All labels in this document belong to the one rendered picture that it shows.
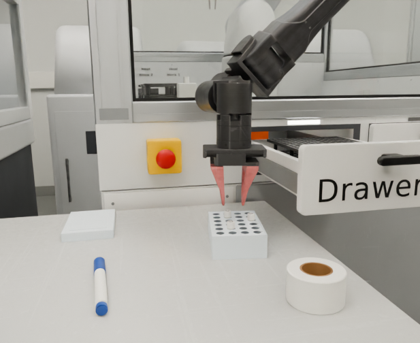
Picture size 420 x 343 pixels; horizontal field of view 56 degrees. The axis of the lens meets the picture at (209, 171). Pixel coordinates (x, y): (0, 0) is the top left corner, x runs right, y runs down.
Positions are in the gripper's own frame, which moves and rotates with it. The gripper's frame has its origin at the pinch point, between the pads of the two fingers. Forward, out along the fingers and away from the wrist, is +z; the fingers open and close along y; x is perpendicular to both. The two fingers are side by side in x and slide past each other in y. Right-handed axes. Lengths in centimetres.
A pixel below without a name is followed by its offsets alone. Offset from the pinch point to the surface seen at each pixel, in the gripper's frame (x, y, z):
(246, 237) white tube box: 8.9, -1.3, 3.2
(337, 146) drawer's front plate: 5.2, -15.6, -9.9
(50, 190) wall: -319, 158, 80
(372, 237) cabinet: -31, -38, 19
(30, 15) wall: -320, 163, -85
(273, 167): -10.6, -8.6, -3.5
